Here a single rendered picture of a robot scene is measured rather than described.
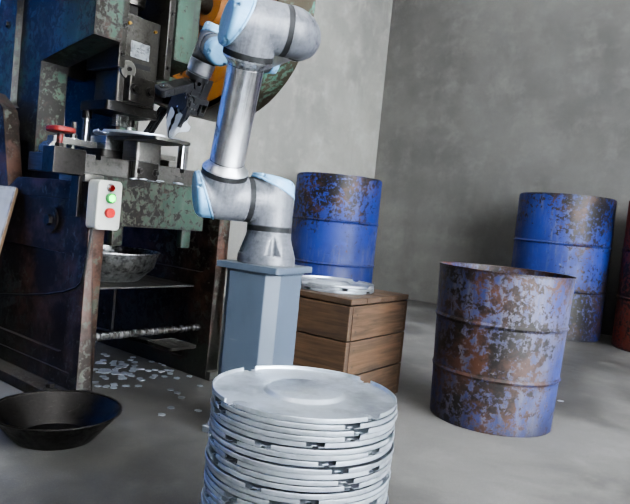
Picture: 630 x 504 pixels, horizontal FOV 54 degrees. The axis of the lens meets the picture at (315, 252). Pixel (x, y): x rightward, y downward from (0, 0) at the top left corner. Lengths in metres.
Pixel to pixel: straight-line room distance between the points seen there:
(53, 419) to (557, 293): 1.42
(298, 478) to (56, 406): 1.00
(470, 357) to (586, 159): 2.98
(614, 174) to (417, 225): 1.52
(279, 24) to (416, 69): 4.02
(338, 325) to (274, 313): 0.38
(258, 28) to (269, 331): 0.71
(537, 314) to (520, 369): 0.17
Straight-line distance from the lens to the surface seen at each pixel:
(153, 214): 2.01
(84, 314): 1.85
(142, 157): 2.06
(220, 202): 1.54
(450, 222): 5.04
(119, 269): 2.08
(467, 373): 1.94
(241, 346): 1.61
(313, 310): 1.95
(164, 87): 1.91
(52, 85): 2.31
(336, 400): 0.97
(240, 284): 1.59
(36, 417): 1.76
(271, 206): 1.58
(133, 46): 2.18
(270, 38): 1.45
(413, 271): 5.19
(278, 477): 0.90
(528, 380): 1.95
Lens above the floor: 0.58
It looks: 3 degrees down
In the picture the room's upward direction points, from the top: 6 degrees clockwise
